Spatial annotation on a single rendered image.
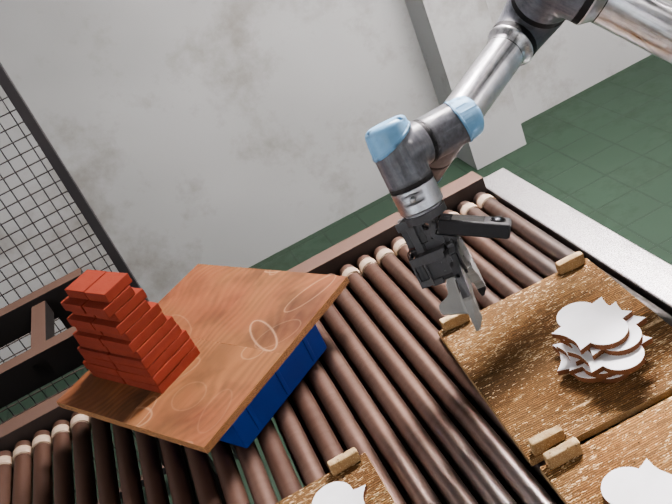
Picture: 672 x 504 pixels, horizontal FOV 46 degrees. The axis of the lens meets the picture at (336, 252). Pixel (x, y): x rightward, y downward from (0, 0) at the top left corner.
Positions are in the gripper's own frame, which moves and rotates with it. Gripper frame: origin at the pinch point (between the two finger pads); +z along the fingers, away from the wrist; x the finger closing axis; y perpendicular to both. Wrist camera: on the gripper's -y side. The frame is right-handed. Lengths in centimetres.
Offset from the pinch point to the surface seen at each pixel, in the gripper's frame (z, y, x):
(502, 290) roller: 11.3, 3.0, -38.8
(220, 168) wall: -29, 140, -237
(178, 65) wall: -80, 129, -225
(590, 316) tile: 11.1, -14.2, -9.7
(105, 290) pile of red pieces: -28, 67, -6
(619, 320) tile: 12.4, -18.6, -7.2
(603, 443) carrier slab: 24.3, -9.8, 8.4
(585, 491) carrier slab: 26.1, -5.6, 16.8
